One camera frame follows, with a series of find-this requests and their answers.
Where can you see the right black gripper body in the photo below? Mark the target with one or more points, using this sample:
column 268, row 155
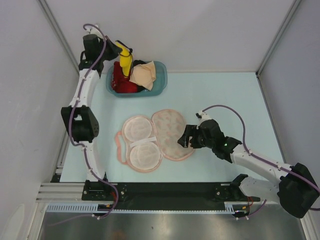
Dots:
column 203, row 142

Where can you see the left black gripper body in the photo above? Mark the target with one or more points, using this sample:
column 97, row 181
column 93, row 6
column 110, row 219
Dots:
column 102, row 44

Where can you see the yellow black bra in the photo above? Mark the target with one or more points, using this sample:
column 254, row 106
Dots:
column 125, row 58

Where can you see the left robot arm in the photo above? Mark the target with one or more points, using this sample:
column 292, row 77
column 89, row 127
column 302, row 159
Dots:
column 80, row 122

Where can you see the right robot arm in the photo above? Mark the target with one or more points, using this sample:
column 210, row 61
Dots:
column 293, row 187

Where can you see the beige bra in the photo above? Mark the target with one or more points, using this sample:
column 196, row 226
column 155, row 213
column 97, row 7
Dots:
column 144, row 75

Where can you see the black garment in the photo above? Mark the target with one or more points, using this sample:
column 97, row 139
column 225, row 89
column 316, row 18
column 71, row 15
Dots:
column 138, row 62

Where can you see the red garment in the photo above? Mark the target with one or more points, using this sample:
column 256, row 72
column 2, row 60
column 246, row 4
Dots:
column 121, row 84

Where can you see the teal plastic basket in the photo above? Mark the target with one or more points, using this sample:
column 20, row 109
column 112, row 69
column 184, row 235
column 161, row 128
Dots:
column 161, row 79

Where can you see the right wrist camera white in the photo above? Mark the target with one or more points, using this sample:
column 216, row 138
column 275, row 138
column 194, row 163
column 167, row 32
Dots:
column 202, row 116

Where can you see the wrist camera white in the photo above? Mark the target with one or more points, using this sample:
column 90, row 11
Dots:
column 93, row 29
column 202, row 116

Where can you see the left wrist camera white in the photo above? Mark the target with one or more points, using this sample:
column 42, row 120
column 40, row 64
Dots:
column 93, row 29

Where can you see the left aluminium frame post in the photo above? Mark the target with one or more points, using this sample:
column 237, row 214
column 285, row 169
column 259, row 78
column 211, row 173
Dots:
column 48, row 14

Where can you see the aluminium frame post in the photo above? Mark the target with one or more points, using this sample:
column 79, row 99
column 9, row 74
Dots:
column 278, row 36
column 48, row 14

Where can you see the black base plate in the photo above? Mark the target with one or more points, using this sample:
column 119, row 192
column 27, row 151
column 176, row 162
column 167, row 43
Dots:
column 175, row 203

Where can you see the right aluminium frame post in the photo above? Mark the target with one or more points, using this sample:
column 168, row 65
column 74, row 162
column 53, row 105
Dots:
column 278, row 36

